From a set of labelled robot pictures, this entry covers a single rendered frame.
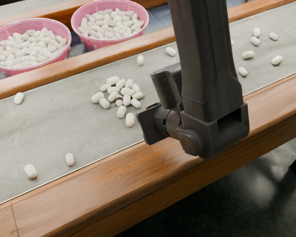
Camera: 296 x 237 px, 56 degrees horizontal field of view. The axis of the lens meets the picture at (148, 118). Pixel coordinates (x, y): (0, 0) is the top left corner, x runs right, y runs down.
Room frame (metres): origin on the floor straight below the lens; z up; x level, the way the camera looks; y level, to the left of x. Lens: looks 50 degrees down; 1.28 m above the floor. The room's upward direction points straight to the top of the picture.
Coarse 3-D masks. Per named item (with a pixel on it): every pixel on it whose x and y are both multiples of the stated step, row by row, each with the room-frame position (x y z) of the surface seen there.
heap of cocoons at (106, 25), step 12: (96, 12) 0.95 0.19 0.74; (108, 12) 0.96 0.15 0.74; (120, 12) 0.95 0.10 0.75; (132, 12) 0.95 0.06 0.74; (84, 24) 0.87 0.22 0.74; (96, 24) 0.88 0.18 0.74; (108, 24) 0.89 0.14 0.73; (120, 24) 0.87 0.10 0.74; (132, 24) 0.90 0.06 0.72; (96, 36) 0.82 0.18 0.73; (108, 36) 0.81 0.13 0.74; (120, 36) 0.80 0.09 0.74; (96, 48) 0.76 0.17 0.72
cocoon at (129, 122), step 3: (129, 114) 0.44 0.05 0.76; (132, 114) 0.44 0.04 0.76; (126, 117) 0.44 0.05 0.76; (129, 117) 0.43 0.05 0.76; (132, 117) 0.44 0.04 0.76; (126, 120) 0.43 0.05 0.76; (129, 120) 0.42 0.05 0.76; (132, 120) 0.43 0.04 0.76; (126, 123) 0.42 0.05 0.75; (129, 123) 0.42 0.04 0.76; (132, 123) 0.42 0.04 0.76
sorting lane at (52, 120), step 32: (288, 32) 0.83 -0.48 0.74; (128, 64) 0.66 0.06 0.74; (160, 64) 0.66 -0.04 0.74; (256, 64) 0.66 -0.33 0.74; (288, 64) 0.66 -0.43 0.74; (32, 96) 0.53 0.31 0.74; (64, 96) 0.53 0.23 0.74; (0, 128) 0.42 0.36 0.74; (32, 128) 0.42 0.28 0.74; (64, 128) 0.42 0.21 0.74; (96, 128) 0.42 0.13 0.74; (128, 128) 0.42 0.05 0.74; (0, 160) 0.33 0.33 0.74; (32, 160) 0.33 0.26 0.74; (64, 160) 0.33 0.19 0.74; (96, 160) 0.32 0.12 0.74; (0, 192) 0.25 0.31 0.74
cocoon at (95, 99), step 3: (99, 93) 0.52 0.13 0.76; (102, 93) 0.52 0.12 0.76; (93, 96) 0.50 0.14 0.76; (96, 96) 0.50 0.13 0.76; (99, 96) 0.51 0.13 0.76; (102, 96) 0.51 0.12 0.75; (93, 99) 0.50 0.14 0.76; (96, 99) 0.50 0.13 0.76; (99, 99) 0.50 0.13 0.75; (93, 102) 0.49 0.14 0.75; (96, 102) 0.49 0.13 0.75
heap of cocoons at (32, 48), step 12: (24, 36) 0.81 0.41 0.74; (36, 36) 0.81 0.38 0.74; (48, 36) 0.81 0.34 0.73; (60, 36) 0.80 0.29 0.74; (0, 48) 0.74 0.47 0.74; (12, 48) 0.73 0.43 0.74; (24, 48) 0.75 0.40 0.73; (36, 48) 0.74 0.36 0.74; (48, 48) 0.73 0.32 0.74; (60, 48) 0.73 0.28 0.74; (0, 60) 0.69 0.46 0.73; (12, 60) 0.68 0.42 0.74; (24, 60) 0.68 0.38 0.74; (36, 60) 0.68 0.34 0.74
